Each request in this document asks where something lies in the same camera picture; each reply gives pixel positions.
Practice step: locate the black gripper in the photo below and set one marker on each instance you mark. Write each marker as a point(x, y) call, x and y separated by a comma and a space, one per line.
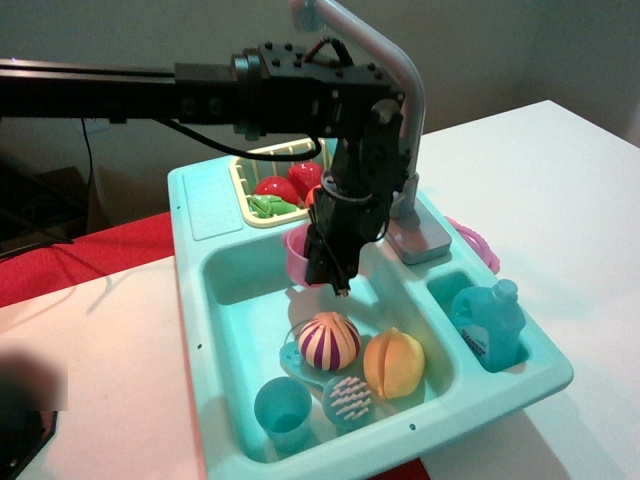
point(343, 222)

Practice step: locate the pink plastic cup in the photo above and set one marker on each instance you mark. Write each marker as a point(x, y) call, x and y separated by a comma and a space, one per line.
point(296, 263)

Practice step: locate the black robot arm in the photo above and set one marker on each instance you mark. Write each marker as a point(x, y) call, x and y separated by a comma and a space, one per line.
point(270, 89)

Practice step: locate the turquoise toy sink unit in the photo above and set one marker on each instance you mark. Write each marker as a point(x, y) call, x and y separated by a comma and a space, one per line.
point(239, 307)

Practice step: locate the blue plastic cup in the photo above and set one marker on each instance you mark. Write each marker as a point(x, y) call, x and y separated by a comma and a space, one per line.
point(282, 408)

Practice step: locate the orange toy fruit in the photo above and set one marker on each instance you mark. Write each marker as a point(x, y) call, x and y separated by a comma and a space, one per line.
point(310, 197)

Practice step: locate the red toy strawberry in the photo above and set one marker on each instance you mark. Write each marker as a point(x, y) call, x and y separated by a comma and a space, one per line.
point(304, 177)

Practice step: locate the green toy vegetable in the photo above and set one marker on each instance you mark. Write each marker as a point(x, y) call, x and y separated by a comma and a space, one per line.
point(268, 206)

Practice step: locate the grey toy faucet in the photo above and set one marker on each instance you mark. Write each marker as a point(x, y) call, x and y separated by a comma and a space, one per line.
point(414, 233)

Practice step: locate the red toy tomato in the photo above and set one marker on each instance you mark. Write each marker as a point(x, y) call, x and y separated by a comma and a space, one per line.
point(277, 186)

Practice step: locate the purple striped toy onion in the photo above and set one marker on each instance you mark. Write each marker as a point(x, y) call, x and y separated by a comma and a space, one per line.
point(329, 341)

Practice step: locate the yellow dish drying rack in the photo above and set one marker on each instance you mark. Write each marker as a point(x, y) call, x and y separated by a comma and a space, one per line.
point(247, 173)

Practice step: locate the yellow toy lemon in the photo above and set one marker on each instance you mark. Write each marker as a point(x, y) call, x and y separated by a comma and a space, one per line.
point(393, 364)

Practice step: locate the pink toy pot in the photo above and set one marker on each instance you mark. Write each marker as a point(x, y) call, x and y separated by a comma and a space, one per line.
point(478, 244)

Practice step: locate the blue dish brush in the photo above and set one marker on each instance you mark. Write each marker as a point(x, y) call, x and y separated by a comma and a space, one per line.
point(347, 400)

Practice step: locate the blue toy detergent bottle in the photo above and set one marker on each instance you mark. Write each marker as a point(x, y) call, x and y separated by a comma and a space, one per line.
point(489, 320)

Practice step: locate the red cloth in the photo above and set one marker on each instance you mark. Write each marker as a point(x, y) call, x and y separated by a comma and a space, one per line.
point(96, 255)

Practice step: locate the white wall outlet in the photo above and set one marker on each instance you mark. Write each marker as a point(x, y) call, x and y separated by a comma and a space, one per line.
point(95, 125)

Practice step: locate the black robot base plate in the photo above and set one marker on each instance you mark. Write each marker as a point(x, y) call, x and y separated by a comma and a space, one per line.
point(23, 435)

